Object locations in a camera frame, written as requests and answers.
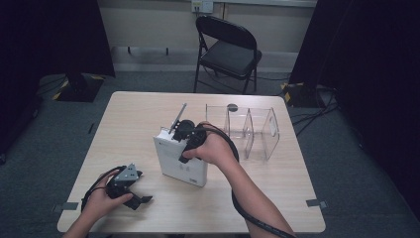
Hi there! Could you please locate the black yellow-striped stand base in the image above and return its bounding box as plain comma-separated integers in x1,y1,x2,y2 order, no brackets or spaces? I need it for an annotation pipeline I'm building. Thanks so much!
280,81,320,108
52,72,107,103

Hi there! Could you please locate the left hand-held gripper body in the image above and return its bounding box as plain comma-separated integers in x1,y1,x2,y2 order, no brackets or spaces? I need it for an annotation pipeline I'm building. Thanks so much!
106,163,144,200

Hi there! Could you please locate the clear acrylic book rack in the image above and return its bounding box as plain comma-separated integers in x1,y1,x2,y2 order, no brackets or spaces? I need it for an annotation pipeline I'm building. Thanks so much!
205,103,281,163

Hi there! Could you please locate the black folding chair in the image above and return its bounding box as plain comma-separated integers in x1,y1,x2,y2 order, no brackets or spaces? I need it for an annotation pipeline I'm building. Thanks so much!
192,15,263,95

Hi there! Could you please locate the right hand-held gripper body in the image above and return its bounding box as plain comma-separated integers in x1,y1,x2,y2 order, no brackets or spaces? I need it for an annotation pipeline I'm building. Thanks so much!
168,102,208,157

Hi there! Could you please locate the person's right hand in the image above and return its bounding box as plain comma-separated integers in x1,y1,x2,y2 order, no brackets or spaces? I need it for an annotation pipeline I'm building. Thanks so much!
181,121,238,170

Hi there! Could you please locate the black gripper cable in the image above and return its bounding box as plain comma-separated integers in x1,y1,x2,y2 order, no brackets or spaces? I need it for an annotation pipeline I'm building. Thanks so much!
80,165,129,212
197,123,298,238

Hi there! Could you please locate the white wall power outlet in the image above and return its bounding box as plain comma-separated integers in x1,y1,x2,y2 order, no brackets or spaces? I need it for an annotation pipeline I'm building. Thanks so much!
191,0,215,15

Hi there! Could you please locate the black curtain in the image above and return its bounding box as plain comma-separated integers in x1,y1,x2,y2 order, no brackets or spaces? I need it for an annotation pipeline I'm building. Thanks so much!
288,0,420,219
0,0,116,157

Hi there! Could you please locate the person's left hand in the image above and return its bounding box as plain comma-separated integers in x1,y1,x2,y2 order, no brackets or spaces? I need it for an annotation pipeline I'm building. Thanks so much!
80,170,135,222

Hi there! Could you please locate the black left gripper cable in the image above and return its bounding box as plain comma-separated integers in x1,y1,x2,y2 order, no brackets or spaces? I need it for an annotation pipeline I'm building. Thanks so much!
80,165,129,212

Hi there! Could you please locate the white book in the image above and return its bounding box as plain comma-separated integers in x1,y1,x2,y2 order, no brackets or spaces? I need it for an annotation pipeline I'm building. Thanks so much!
153,126,209,188

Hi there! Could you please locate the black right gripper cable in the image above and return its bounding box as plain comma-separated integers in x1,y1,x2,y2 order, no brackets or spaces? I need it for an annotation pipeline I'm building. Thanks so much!
197,123,298,238

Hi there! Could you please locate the thin black floor cable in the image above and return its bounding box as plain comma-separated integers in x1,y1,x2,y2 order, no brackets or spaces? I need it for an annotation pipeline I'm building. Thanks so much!
257,75,291,82

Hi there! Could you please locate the bundle of black floor cables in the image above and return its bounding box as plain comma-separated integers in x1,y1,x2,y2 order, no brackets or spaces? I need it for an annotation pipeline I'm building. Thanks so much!
290,86,340,137

